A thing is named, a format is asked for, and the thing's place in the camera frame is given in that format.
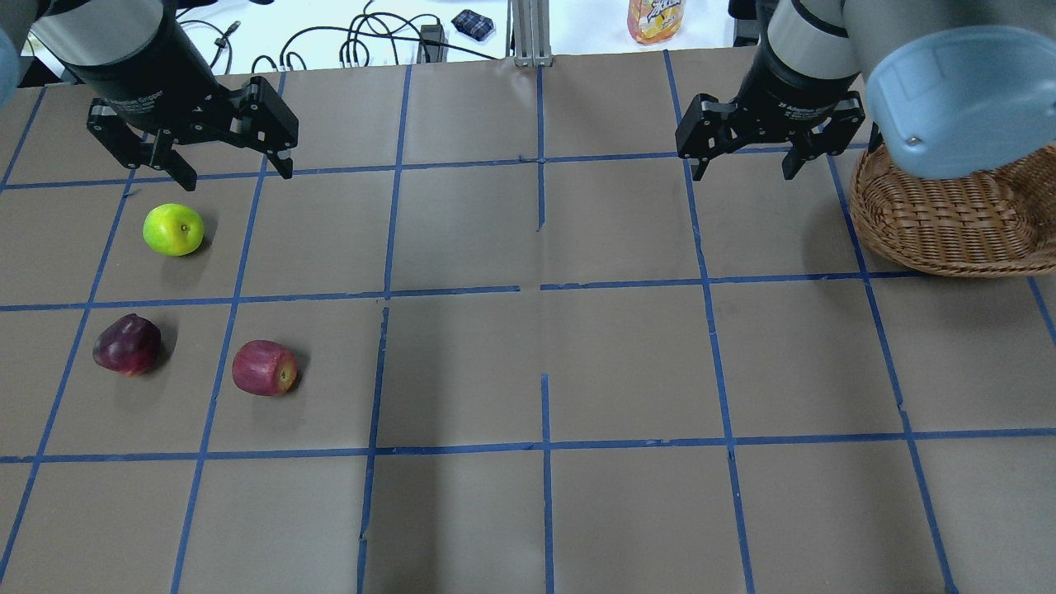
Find black cables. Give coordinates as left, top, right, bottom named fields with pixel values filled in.
left=177, top=0, right=504, bottom=75

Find aluminium frame post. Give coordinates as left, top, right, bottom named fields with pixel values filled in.
left=507, top=0, right=554, bottom=68

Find dark blue pouch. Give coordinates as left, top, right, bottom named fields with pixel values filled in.
left=451, top=10, right=497, bottom=42

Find dark red apple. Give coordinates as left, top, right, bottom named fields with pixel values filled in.
left=92, top=314, right=163, bottom=377

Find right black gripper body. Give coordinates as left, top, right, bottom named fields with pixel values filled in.
left=675, top=91, right=866, bottom=159

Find wicker basket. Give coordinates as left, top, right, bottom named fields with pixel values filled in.
left=849, top=145, right=1055, bottom=278

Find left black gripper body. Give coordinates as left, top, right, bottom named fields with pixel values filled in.
left=87, top=76, right=300, bottom=166

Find green apple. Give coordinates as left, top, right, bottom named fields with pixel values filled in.
left=142, top=203, right=206, bottom=257

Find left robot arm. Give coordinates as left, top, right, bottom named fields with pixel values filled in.
left=2, top=1, right=300, bottom=191

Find black power adapter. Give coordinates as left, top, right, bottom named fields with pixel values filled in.
left=416, top=23, right=448, bottom=64

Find orange juice bottle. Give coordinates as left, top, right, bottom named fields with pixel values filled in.
left=626, top=0, right=686, bottom=45

